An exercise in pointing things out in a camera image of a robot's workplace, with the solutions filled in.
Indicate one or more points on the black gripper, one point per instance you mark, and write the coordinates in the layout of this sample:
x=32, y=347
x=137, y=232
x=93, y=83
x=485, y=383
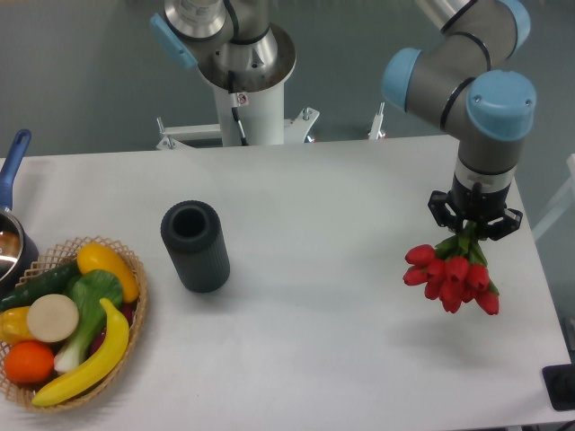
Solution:
x=476, y=199

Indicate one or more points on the red tulip bouquet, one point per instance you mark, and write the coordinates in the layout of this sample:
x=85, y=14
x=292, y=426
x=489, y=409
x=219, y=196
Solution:
x=455, y=272

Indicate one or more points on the dark grey ribbed vase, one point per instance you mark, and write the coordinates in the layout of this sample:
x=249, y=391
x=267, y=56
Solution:
x=192, y=234

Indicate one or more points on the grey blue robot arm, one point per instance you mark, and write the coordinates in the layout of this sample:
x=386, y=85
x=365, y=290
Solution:
x=458, y=87

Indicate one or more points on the red tipped clamp screw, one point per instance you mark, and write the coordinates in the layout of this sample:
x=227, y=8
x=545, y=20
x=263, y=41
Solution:
x=376, y=131

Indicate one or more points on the black device at table edge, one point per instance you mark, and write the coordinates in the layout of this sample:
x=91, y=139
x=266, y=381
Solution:
x=559, y=384

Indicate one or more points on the dark red vegetable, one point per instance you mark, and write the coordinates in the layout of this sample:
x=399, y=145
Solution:
x=127, y=311

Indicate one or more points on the yellow banana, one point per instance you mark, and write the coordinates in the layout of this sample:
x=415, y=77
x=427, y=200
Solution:
x=95, y=368

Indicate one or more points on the green bok choy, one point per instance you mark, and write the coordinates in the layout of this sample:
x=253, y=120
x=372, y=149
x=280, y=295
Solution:
x=86, y=293

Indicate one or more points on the woven wicker basket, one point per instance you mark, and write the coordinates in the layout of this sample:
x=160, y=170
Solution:
x=58, y=255

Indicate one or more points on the dark green cucumber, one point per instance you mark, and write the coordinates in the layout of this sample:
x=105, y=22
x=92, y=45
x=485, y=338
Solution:
x=53, y=281

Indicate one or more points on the beige round disc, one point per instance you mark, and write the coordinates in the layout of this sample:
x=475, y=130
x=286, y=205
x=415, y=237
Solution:
x=52, y=318

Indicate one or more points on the orange fruit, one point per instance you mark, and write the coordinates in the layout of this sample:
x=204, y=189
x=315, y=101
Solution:
x=29, y=362

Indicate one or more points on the yellow bell pepper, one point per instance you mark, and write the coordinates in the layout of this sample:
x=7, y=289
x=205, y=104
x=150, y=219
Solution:
x=14, y=327

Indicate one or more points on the white frame at right edge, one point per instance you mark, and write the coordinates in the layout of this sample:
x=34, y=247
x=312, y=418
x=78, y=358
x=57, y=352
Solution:
x=558, y=205

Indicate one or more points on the white table clamp bracket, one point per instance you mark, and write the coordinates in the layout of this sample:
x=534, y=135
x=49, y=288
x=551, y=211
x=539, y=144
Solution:
x=295, y=131

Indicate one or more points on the blue handled saucepan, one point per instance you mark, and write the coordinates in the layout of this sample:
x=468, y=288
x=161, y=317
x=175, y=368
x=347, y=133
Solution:
x=18, y=250

